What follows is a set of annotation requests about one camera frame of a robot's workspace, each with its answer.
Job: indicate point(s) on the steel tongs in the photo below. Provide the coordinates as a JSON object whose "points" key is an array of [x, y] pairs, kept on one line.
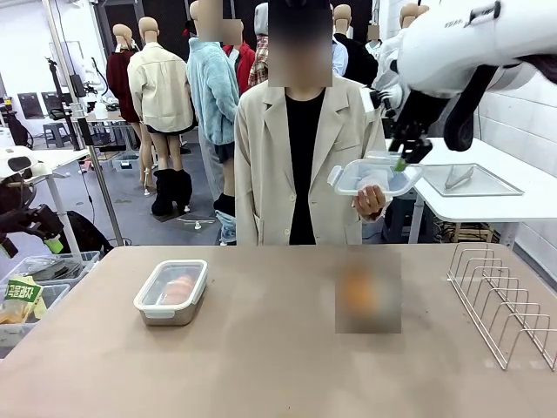
{"points": [[457, 178]]}

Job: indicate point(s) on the slanted metal pole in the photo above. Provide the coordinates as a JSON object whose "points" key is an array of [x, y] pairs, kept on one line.
{"points": [[95, 174]]}

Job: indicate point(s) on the mannequin in plaid shirt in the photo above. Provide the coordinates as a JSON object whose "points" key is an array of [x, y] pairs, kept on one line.
{"points": [[259, 56]]}

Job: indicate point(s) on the figure in red jacket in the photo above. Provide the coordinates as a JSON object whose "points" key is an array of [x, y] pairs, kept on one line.
{"points": [[246, 65]]}

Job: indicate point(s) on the flat steel tray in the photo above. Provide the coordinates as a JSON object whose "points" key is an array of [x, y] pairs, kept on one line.
{"points": [[491, 185]]}

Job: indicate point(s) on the clear plastic container lid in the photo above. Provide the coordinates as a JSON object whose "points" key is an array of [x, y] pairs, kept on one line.
{"points": [[348, 178], [148, 296]]}

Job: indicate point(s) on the clear plastic storage bin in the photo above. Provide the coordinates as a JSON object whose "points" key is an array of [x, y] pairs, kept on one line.
{"points": [[65, 265], [52, 296]]}

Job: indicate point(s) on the person left hand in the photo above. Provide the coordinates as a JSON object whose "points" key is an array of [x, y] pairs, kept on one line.
{"points": [[371, 201]]}

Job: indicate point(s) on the green grain snack bag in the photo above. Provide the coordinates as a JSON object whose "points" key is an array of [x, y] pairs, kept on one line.
{"points": [[22, 291]]}

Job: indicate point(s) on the golden brown bread roll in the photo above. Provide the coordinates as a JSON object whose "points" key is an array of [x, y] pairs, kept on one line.
{"points": [[176, 294], [360, 291], [185, 281]]}

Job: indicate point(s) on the black fur boots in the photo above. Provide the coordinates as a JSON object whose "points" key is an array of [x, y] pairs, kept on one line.
{"points": [[172, 191]]}

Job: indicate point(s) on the white side table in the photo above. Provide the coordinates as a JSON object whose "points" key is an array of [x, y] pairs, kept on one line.
{"points": [[500, 206]]}

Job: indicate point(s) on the white desk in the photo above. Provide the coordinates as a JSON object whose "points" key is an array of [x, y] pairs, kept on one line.
{"points": [[56, 157]]}

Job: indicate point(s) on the black bag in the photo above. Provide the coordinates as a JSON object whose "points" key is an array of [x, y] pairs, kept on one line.
{"points": [[87, 235]]}

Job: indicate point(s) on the mannequin in black outfit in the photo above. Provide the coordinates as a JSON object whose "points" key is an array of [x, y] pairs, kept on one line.
{"points": [[354, 56]]}

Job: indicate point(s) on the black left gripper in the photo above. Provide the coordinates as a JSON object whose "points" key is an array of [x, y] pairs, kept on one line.
{"points": [[41, 220]]}

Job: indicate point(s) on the person in beige jacket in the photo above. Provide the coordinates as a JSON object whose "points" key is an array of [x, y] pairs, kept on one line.
{"points": [[270, 165]]}

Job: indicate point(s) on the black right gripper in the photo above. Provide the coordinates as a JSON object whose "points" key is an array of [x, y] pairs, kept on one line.
{"points": [[418, 115]]}

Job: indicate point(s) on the mannequin in red sweater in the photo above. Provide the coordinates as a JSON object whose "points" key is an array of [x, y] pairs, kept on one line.
{"points": [[122, 82]]}

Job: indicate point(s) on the figure in blue fleece jacket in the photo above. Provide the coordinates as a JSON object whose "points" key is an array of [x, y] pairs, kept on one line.
{"points": [[211, 96]]}

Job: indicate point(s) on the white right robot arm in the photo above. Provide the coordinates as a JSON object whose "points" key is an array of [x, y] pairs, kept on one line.
{"points": [[457, 43]]}

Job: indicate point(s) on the stainless steel food container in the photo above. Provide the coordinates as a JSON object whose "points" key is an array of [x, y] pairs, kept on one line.
{"points": [[370, 322]]}

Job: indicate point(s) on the mannequin in cream jacket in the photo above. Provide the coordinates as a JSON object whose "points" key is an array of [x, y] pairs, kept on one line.
{"points": [[159, 87]]}

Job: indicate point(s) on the lidded glass food container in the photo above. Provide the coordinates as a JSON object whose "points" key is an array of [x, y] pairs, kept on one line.
{"points": [[169, 317]]}

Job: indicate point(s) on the grey plastic stool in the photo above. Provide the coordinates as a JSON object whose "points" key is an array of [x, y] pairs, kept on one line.
{"points": [[56, 135]]}

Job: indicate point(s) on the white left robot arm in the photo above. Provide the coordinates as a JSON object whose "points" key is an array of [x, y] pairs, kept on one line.
{"points": [[26, 167]]}

